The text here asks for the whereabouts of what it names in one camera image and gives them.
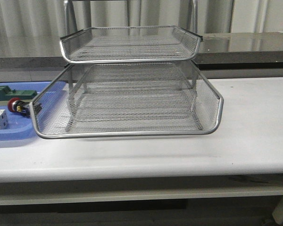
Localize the grey metal rack frame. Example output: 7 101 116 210
70 63 204 133

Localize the silver mesh tray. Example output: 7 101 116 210
68 80 196 122
59 25 203 64
30 61 224 139

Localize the green terminal block module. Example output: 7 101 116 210
0 86 37 106

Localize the blue plastic tray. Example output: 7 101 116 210
0 81 68 142

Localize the red emergency stop button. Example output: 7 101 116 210
7 97 32 118

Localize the steel back counter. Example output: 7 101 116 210
0 32 283 70

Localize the white table leg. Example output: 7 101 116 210
272 197 283 225

